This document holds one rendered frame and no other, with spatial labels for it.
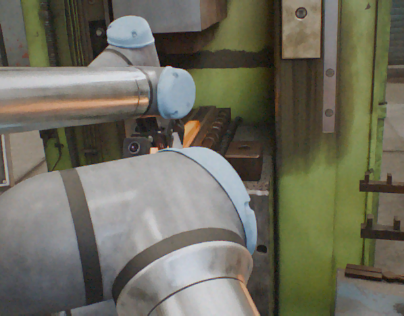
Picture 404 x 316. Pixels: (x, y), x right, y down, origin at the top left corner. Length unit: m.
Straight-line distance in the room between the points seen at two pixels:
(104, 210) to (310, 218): 1.04
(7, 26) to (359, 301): 7.32
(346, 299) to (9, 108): 0.86
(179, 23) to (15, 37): 6.94
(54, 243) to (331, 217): 1.07
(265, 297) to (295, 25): 0.66
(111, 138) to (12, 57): 6.73
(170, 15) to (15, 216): 0.80
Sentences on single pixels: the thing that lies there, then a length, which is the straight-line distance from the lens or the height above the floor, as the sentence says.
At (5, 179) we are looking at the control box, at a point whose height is 0.97.
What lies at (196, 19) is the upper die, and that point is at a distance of 1.12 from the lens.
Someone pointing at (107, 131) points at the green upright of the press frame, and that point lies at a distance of 1.39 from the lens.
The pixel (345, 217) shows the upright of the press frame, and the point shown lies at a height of 0.75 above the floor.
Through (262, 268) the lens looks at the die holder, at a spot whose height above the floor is 0.71.
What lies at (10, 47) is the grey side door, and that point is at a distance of 8.06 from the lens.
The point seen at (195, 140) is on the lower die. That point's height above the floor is 0.99.
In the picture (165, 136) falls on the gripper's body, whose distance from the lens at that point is 0.97.
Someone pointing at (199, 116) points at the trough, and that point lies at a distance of 1.51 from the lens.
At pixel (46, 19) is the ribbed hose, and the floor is 1.31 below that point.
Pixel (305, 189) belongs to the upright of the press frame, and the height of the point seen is 0.84.
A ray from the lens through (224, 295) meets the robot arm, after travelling 0.36.
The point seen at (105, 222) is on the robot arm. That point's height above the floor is 1.20.
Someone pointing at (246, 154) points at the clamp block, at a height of 0.98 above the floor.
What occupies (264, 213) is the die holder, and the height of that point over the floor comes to 0.86.
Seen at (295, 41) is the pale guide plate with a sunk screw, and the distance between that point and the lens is 1.22.
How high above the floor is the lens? 1.37
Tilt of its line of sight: 20 degrees down
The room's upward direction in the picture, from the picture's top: 4 degrees counter-clockwise
